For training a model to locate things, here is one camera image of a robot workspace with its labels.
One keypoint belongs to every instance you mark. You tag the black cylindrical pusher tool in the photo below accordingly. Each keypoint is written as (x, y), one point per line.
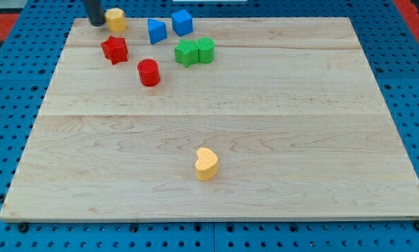
(94, 12)

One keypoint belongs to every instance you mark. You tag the yellow hexagon block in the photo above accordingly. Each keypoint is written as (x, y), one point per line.
(115, 19)

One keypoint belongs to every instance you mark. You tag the wooden board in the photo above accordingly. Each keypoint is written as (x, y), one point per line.
(289, 105)

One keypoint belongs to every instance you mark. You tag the red star block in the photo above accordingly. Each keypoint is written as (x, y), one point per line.
(115, 49)

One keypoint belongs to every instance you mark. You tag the blue triangle block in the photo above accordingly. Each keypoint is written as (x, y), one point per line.
(156, 30)

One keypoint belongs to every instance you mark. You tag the red cylinder block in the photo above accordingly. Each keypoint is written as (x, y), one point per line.
(148, 70)

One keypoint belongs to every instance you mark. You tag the blue cube block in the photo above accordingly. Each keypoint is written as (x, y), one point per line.
(182, 23)

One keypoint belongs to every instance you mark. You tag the green star block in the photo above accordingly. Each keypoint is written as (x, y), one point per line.
(186, 53)

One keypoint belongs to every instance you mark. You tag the green cylinder block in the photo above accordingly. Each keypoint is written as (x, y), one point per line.
(206, 50)

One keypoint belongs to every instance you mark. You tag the yellow heart block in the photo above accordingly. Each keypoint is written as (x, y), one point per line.
(206, 166)

